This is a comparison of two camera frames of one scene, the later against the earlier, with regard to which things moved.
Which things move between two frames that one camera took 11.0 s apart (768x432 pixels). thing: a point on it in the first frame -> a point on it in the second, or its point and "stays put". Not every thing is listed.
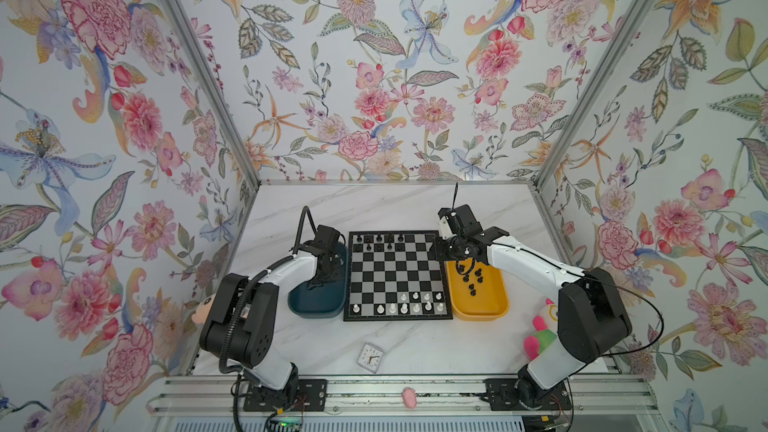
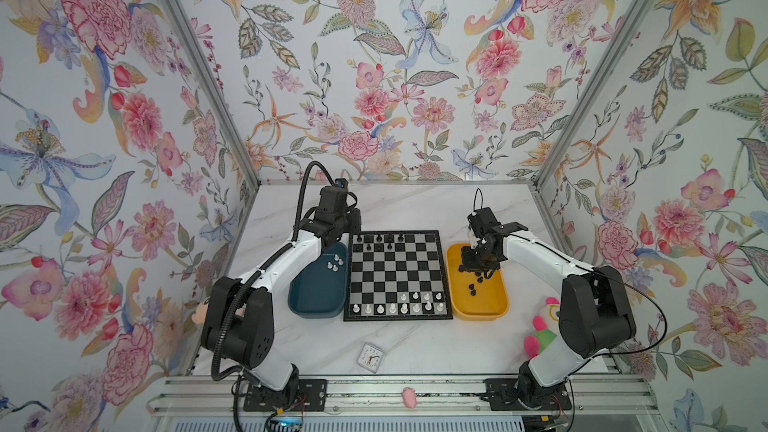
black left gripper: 337,270 -> 355,224
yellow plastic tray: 478,291 stays put
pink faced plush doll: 203,309 stays put
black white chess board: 393,276 stays put
